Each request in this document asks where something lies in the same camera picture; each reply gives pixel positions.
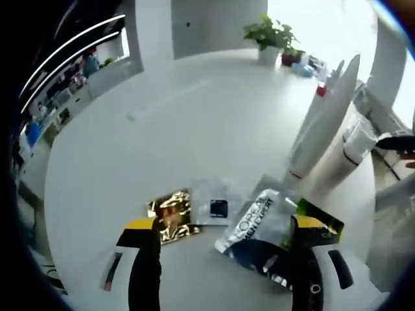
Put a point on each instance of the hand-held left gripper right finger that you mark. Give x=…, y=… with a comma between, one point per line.
x=308, y=269

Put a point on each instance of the blue bin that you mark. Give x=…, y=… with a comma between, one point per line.
x=33, y=136

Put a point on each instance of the large clear-capped skincare bottle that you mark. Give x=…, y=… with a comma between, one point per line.
x=337, y=165

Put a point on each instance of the grey window sill grille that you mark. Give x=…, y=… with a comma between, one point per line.
x=379, y=110

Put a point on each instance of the silver black skincare sachet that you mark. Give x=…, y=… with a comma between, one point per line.
x=253, y=226

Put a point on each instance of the gold skincare sachet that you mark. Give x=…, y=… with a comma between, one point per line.
x=175, y=207

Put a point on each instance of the clear skincare sachet dark square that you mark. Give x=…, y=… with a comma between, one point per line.
x=207, y=194

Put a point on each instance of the green plant white pot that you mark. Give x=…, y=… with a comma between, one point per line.
x=269, y=30

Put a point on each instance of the white skincare tube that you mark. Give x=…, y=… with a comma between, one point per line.
x=324, y=123

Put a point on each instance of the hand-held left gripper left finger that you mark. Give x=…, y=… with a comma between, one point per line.
x=146, y=265

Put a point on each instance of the dark desk clutter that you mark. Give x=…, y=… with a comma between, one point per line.
x=322, y=68

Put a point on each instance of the person's right hand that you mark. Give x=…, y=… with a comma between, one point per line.
x=410, y=156

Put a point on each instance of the long white office counter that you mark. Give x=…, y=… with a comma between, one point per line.
x=110, y=81

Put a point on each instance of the blue packet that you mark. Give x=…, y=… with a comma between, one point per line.
x=303, y=69

